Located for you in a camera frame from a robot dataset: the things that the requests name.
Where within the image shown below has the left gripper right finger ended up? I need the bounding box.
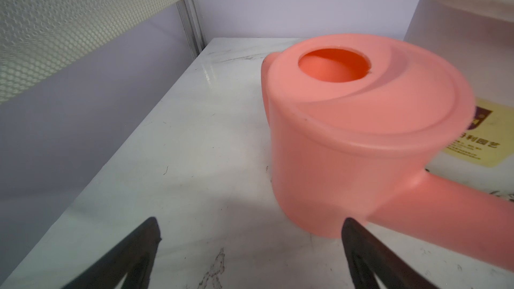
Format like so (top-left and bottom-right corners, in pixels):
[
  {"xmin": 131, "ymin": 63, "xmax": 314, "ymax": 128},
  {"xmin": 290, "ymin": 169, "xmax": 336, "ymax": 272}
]
[{"xmin": 341, "ymin": 218, "xmax": 436, "ymax": 288}]

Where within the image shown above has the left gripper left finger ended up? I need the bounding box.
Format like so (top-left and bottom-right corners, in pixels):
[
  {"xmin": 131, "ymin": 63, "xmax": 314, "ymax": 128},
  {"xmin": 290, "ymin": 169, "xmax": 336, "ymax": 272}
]
[{"xmin": 64, "ymin": 217, "xmax": 161, "ymax": 288}]

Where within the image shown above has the green potted plant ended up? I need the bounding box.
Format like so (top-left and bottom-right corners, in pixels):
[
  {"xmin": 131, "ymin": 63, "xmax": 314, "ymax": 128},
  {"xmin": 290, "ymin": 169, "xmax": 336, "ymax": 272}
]
[{"xmin": 405, "ymin": 0, "xmax": 513, "ymax": 201}]

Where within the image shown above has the white two-tier mesh shelf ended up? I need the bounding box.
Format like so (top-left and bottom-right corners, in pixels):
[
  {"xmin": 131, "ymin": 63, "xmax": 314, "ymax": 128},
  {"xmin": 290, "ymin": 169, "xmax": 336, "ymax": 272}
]
[{"xmin": 0, "ymin": 0, "xmax": 198, "ymax": 105}]

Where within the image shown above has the pink watering can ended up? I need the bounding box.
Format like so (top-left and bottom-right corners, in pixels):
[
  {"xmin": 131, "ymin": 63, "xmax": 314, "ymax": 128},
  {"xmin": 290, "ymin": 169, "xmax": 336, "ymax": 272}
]
[{"xmin": 261, "ymin": 34, "xmax": 513, "ymax": 270}]

